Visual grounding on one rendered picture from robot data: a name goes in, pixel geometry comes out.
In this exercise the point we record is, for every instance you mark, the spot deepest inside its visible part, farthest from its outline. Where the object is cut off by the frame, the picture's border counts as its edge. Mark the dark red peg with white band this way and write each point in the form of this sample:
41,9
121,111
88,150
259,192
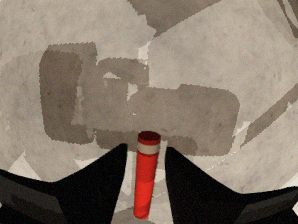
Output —
147,153

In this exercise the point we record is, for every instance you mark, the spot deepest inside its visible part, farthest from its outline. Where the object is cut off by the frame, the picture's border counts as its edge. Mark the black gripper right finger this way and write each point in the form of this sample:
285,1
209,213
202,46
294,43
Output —
196,198

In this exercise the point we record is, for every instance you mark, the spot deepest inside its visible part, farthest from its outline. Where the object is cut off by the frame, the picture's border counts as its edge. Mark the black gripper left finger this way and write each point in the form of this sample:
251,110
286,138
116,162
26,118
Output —
88,196

